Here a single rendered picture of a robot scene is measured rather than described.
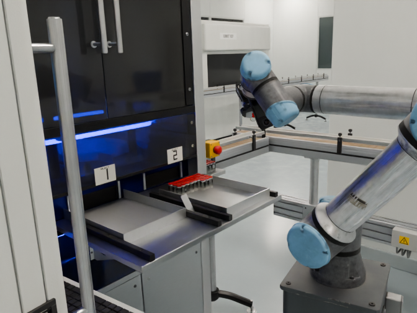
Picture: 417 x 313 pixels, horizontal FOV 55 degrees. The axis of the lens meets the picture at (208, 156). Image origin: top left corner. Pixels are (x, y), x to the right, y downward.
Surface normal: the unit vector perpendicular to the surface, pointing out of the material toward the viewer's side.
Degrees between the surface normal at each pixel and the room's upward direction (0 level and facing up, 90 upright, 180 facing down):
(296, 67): 90
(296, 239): 96
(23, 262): 90
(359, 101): 85
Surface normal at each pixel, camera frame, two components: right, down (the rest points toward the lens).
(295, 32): -0.66, 0.20
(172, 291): 0.75, 0.14
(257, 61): -0.07, -0.22
